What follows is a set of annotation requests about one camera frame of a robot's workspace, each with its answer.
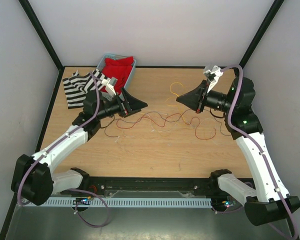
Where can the right circuit board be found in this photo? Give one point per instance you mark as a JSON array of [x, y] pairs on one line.
[[229, 203]]

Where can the circuit board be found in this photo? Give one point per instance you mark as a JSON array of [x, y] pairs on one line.
[[82, 201], [229, 203]]

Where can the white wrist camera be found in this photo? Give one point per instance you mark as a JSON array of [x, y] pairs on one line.
[[212, 74], [109, 84]]

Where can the left circuit board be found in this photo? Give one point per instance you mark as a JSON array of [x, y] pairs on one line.
[[82, 201]]

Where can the grey slotted cable duct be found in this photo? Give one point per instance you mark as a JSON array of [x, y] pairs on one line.
[[124, 202]]

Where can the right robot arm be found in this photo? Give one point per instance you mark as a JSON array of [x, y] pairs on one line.
[[269, 200]]

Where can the black white striped cloth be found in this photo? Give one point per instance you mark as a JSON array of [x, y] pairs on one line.
[[77, 86]]

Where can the blue plastic basket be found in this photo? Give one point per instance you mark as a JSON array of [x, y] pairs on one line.
[[101, 65]]

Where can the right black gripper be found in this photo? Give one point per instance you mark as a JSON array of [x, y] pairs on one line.
[[193, 99]]

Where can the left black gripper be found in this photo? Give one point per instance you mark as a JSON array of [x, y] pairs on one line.
[[131, 105]]

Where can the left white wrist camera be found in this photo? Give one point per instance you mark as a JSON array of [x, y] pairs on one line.
[[109, 84]]

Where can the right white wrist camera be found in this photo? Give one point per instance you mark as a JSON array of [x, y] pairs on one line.
[[212, 74]]

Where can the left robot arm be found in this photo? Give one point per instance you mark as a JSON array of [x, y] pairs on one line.
[[34, 177]]

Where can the red cloth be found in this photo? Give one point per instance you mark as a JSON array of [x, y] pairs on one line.
[[119, 69]]

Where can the black aluminium frame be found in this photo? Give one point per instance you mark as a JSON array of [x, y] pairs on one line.
[[131, 183]]

